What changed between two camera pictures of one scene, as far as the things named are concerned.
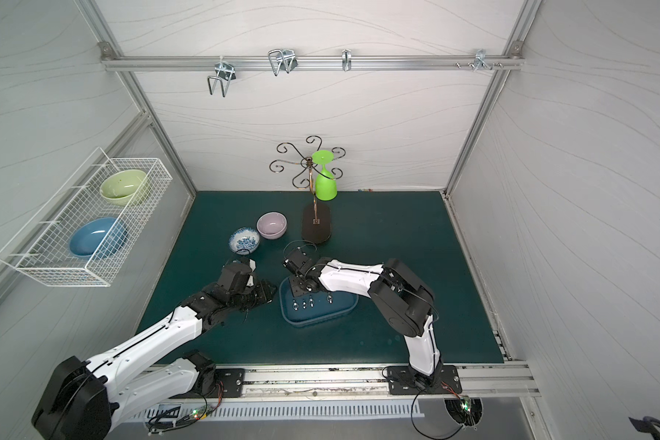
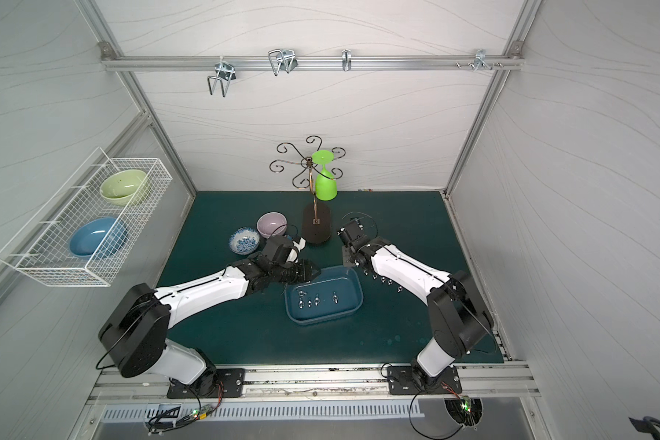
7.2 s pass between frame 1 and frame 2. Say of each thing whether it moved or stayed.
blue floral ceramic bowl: stayed
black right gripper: moved
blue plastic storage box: stayed
